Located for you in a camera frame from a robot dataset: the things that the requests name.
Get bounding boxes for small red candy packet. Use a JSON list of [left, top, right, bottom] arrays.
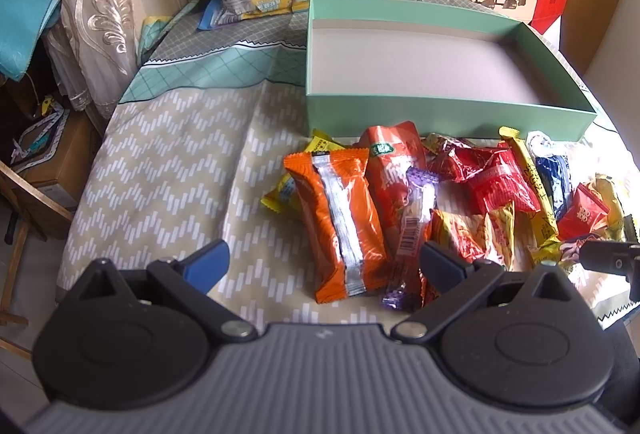
[[558, 184, 610, 240]]

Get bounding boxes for orange striped chips packet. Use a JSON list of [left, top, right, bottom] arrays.
[[428, 201, 515, 270]]

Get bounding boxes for long yellow wafer packet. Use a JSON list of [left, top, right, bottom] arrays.
[[498, 126, 561, 265]]

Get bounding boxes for yellow silver snack packet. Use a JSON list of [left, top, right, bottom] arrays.
[[589, 174, 639, 242]]

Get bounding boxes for purple candy bar packet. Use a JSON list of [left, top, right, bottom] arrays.
[[382, 168, 439, 313]]

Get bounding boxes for blue white snack packet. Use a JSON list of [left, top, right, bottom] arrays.
[[526, 131, 574, 220]]

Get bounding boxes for red skittles packet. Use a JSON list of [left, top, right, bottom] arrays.
[[435, 146, 540, 213]]

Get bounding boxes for orange snack packet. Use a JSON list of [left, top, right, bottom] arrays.
[[283, 148, 392, 304]]

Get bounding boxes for yellow square snack packet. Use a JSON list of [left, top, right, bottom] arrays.
[[260, 128, 345, 220]]

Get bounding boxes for orange yellow candy packet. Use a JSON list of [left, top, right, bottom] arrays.
[[421, 133, 473, 160]]

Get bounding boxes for red-orange snack stick packet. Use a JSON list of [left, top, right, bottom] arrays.
[[358, 121, 427, 307]]

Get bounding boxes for cardboard box on floor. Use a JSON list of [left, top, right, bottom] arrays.
[[10, 108, 101, 210]]

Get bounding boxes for mint green cardboard box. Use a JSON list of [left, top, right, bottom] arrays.
[[306, 0, 597, 142]]

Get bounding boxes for teal cloth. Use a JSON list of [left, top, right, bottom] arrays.
[[0, 0, 61, 82]]

